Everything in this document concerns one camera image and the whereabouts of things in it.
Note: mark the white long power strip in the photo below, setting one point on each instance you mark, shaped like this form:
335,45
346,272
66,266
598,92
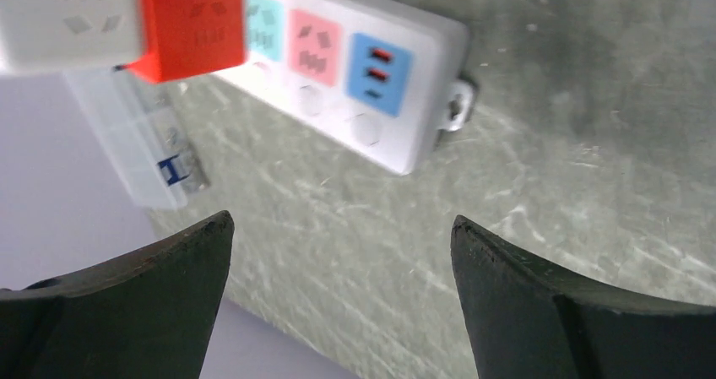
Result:
378,76

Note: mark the red cube adapter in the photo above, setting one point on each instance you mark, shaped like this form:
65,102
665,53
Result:
187,38

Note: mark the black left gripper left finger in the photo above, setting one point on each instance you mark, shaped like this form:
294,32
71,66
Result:
149,313

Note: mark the white cube adapter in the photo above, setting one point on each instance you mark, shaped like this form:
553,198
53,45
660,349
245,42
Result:
47,36

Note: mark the clear screw organizer box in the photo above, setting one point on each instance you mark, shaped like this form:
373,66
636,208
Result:
137,125

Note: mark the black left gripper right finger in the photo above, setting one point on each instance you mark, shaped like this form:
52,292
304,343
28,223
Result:
528,317

